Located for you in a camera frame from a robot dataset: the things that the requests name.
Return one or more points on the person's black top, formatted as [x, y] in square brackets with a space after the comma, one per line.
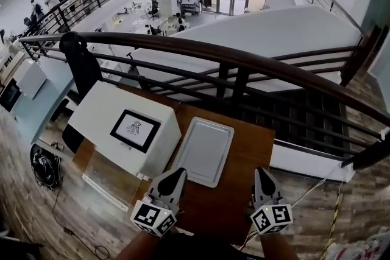
[207, 248]

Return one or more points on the light blue desk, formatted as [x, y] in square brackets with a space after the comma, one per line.
[36, 112]

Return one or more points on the plastic bag with red print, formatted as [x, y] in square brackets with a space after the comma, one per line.
[362, 248]

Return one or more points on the black office chair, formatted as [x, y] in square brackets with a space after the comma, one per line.
[82, 70]

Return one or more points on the white microwave oven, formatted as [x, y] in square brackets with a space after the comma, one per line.
[30, 79]

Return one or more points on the person's right forearm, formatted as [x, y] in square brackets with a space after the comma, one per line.
[277, 248]

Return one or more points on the silver baking tray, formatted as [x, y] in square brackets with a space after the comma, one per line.
[204, 152]

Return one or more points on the black framed picture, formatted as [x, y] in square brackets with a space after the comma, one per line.
[135, 131]

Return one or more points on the black metal shelf cart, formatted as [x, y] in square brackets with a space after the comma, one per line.
[189, 9]

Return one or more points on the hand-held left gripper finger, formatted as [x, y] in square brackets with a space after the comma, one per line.
[179, 191]
[158, 187]

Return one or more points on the person's left forearm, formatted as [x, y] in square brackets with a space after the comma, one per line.
[137, 246]

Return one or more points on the brown wooden table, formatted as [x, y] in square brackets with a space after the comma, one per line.
[246, 155]

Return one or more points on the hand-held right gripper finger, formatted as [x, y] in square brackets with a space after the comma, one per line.
[272, 188]
[257, 188]

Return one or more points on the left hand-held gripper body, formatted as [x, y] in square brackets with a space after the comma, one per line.
[152, 217]

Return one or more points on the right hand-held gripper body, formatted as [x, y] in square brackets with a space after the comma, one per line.
[271, 219]

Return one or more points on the white toaster oven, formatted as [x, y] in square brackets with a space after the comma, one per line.
[100, 109]

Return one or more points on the dark curved railing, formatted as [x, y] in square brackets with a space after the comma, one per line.
[213, 53]

